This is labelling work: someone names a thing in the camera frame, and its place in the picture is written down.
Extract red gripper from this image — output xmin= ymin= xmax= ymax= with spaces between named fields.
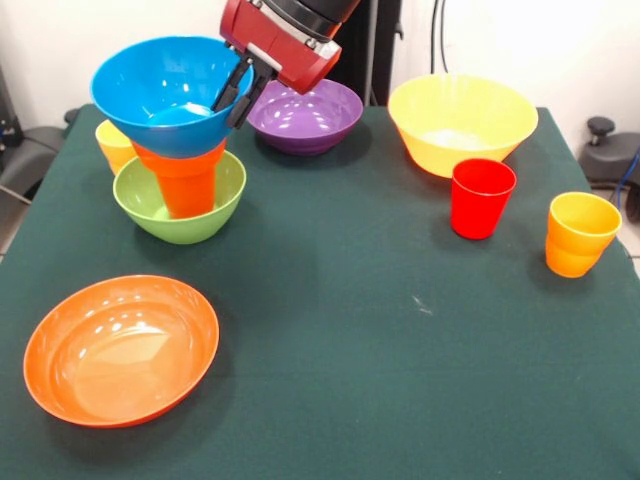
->
xmin=210 ymin=0 xmax=343 ymax=130

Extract purple bowl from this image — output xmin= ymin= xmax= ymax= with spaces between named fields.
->
xmin=246 ymin=78 xmax=365 ymax=156

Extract blue bowl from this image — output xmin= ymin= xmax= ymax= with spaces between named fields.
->
xmin=89 ymin=34 xmax=257 ymax=161

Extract small orange bowl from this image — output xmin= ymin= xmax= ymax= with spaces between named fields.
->
xmin=130 ymin=138 xmax=229 ymax=179

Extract tall orange cup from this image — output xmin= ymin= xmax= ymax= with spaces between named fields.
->
xmin=155 ymin=167 xmax=219 ymax=220

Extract green bowl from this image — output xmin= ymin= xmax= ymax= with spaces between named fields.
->
xmin=112 ymin=148 xmax=248 ymax=246

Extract yellow cup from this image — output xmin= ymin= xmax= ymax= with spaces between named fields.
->
xmin=94 ymin=119 xmax=140 ymax=176

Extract large yellow bowl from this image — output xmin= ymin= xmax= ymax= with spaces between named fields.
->
xmin=387 ymin=73 xmax=540 ymax=179

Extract dark grey equipment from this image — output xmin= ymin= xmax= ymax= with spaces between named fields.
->
xmin=0 ymin=64 xmax=22 ymax=147

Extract red cup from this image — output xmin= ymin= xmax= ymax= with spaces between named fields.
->
xmin=449 ymin=158 xmax=519 ymax=241

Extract dark green tablecloth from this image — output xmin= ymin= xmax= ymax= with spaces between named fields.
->
xmin=0 ymin=102 xmax=640 ymax=480

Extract wide shallow orange bowl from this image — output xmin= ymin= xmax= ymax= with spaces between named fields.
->
xmin=22 ymin=274 xmax=221 ymax=429

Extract stepped orange-yellow cup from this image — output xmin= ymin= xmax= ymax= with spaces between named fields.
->
xmin=544 ymin=191 xmax=624 ymax=279

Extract black wall cables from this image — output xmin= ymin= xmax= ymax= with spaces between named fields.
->
xmin=430 ymin=0 xmax=451 ymax=75

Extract blue cable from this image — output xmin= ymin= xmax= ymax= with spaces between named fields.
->
xmin=614 ymin=149 xmax=640 ymax=206

